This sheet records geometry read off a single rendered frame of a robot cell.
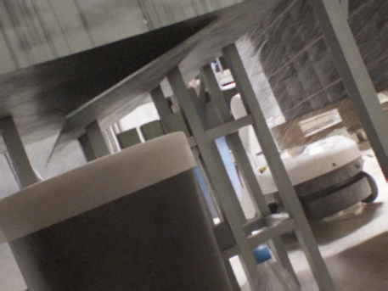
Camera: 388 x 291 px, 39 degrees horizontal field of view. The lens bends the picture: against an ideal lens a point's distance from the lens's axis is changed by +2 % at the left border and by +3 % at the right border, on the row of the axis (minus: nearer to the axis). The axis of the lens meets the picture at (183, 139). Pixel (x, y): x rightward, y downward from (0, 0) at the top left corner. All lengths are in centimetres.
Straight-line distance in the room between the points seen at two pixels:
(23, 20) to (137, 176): 39
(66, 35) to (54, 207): 35
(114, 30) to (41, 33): 14
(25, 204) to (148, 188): 21
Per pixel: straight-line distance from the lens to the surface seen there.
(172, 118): 156
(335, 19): 134
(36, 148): 377
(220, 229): 156
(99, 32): 113
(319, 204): 257
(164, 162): 99
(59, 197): 95
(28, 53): 110
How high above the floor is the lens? 53
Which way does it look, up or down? 2 degrees up
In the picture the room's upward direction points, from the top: 22 degrees counter-clockwise
